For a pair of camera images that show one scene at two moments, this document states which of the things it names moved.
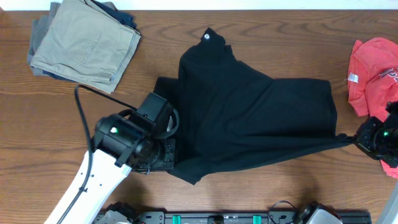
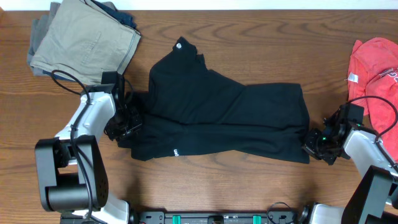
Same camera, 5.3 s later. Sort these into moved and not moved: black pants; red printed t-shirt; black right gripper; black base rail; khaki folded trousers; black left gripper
Moved: black pants; black left gripper; black right gripper
Not moved: black base rail; khaki folded trousers; red printed t-shirt
